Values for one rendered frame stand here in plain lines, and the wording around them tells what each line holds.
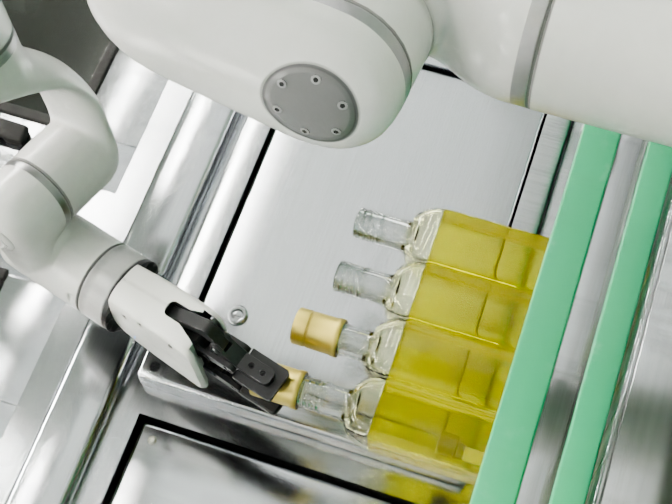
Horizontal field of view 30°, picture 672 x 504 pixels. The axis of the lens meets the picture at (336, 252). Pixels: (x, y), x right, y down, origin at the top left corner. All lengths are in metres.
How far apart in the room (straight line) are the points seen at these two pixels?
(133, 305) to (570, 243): 0.38
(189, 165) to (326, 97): 0.67
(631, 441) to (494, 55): 0.33
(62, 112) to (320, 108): 0.46
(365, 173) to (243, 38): 0.65
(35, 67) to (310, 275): 0.39
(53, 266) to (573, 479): 0.50
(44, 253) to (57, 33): 0.46
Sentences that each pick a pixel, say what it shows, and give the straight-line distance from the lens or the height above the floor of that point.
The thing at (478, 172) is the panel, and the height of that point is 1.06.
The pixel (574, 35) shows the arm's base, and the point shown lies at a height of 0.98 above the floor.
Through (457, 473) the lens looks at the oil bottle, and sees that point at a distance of 1.09.
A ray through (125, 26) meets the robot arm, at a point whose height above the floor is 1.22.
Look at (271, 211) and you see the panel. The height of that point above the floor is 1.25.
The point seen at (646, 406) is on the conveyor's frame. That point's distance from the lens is 0.96.
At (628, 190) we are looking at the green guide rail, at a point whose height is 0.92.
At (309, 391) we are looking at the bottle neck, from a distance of 1.10.
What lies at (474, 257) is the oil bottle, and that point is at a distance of 1.13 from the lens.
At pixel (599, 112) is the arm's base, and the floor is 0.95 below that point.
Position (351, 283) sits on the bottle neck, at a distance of 1.14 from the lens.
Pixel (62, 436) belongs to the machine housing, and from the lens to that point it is 1.27.
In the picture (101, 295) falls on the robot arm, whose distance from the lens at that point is 1.14.
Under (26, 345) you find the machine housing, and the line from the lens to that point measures 1.36.
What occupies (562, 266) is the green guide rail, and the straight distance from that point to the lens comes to 1.01.
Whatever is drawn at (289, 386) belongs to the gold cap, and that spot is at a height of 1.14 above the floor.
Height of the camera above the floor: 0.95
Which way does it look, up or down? 10 degrees up
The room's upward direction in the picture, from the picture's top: 74 degrees counter-clockwise
